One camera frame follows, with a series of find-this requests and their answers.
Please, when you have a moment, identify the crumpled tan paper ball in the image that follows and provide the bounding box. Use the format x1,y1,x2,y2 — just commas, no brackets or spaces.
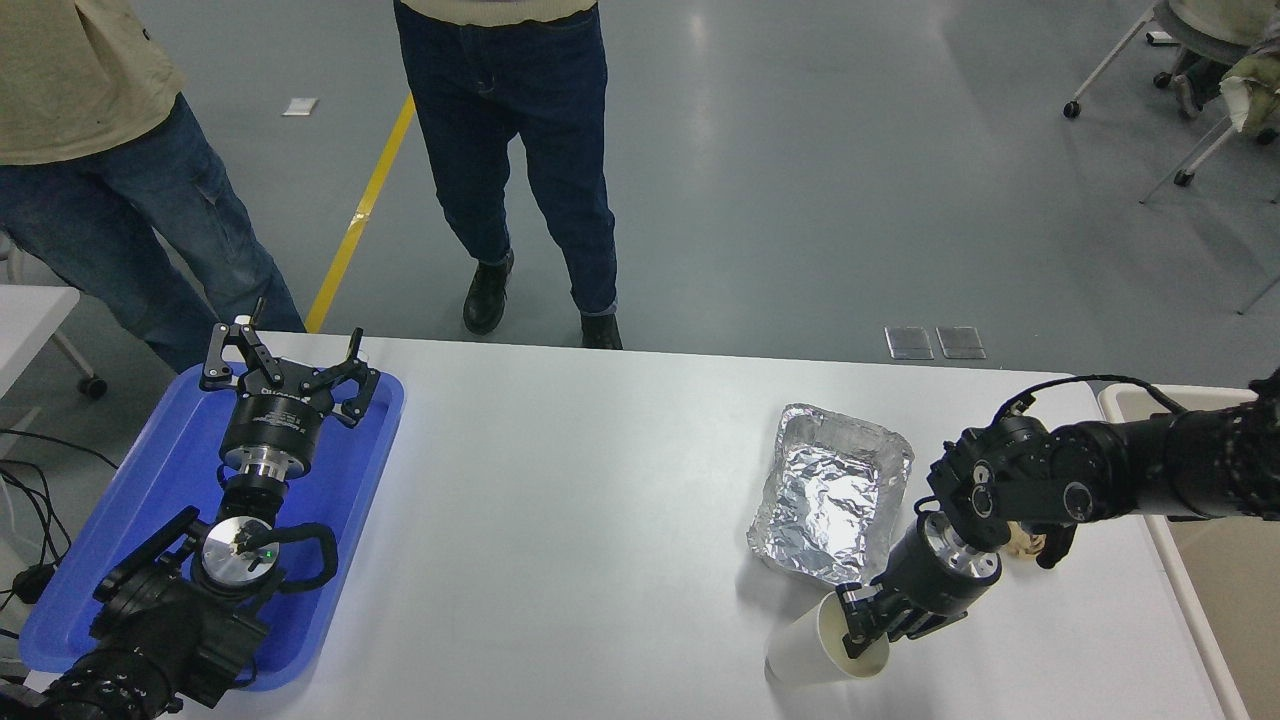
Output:
1004,520,1050,562

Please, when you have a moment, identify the crumpled foil tray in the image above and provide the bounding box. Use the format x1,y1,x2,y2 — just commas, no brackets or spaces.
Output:
745,403,915,591

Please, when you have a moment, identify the large pale bin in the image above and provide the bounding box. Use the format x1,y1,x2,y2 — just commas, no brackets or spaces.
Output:
1098,384,1280,720

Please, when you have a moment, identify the white paper cup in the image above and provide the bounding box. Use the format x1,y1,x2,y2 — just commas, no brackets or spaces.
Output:
765,589,892,689

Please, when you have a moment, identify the person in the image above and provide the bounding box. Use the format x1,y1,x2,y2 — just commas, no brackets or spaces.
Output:
0,0,306,373
393,0,624,351

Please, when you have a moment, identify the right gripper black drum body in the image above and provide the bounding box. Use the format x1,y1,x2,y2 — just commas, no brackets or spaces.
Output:
868,520,991,629

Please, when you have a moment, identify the black cable with plug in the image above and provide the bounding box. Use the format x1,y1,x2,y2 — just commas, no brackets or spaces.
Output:
0,465,63,641

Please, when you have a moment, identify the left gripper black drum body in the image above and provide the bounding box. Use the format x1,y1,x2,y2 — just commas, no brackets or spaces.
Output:
218,383,336,471

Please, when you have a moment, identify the blue plastic tray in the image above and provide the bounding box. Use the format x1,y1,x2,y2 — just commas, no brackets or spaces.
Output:
18,362,406,693

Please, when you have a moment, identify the white table with caster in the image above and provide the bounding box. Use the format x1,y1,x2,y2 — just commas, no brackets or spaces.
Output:
0,285,109,403

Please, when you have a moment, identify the cream crumpled jacket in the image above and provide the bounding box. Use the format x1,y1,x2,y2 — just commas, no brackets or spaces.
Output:
1218,45,1280,134

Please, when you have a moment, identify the thin black cable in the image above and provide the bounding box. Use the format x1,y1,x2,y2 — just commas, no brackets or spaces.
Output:
0,429,120,471

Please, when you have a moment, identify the white-legged rolling chair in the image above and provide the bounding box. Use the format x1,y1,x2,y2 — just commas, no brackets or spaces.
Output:
1140,110,1280,206
1063,0,1280,121

